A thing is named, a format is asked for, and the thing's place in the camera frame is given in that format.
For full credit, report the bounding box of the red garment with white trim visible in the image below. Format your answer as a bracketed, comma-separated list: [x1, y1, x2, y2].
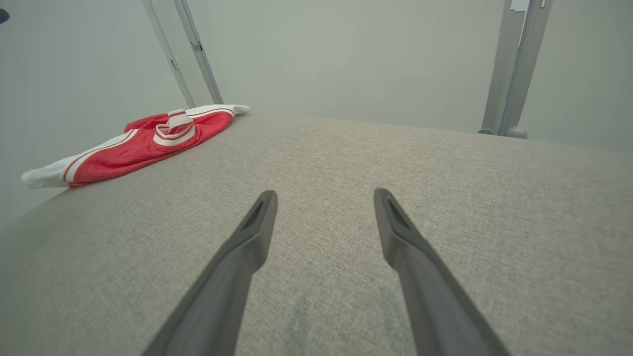
[21, 104, 250, 189]

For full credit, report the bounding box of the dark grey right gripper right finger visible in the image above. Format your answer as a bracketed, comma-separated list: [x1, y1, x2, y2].
[373, 188, 511, 356]

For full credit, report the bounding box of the grey metal post with foot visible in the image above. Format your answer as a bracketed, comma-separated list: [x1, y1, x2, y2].
[478, 0, 553, 139]

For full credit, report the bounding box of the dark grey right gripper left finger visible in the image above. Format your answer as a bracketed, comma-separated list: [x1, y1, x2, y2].
[142, 190, 278, 356]

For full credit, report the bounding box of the thick grey metal frame post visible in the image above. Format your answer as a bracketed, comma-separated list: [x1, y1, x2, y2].
[173, 0, 224, 105]

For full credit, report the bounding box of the thin grey metal frame post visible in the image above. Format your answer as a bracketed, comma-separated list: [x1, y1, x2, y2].
[142, 0, 196, 109]

